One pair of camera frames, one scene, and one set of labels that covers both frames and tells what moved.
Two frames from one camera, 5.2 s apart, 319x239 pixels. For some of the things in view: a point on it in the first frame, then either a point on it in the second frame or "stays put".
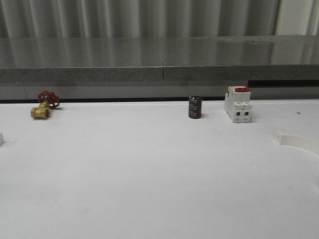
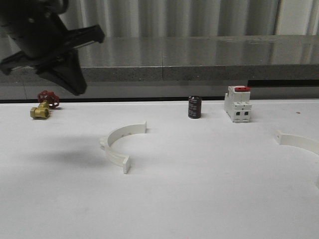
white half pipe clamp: [283, 138] stays put
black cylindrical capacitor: [195, 107] stays put
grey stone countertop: [43, 59] stays put
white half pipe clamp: [1, 139] → [112, 155]
